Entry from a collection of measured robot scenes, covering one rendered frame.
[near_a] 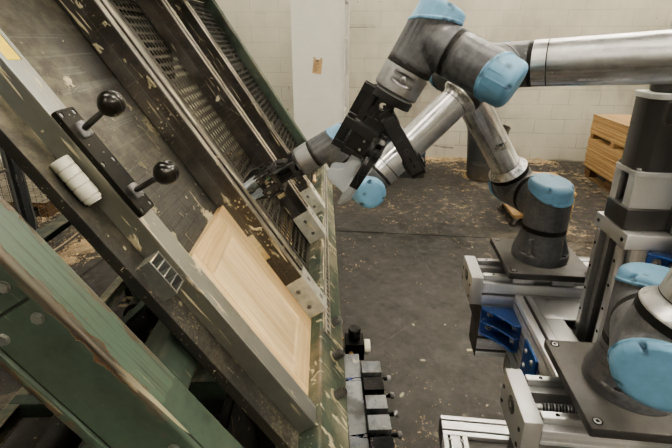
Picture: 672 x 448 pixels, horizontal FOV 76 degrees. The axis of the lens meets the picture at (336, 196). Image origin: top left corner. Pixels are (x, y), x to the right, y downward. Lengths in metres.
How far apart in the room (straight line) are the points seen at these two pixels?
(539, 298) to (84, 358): 1.12
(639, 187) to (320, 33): 4.19
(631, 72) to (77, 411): 0.86
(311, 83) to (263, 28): 1.77
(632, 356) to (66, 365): 0.71
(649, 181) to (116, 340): 0.98
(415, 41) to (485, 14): 5.73
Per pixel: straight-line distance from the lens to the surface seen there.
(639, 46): 0.77
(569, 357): 1.01
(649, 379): 0.75
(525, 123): 6.67
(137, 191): 0.77
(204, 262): 0.90
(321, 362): 1.10
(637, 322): 0.74
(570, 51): 0.77
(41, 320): 0.58
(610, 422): 0.91
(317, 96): 4.97
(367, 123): 0.72
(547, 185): 1.27
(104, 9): 1.13
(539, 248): 1.31
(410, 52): 0.68
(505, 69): 0.66
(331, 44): 4.91
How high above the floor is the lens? 1.62
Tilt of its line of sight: 20 degrees down
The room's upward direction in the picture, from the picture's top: straight up
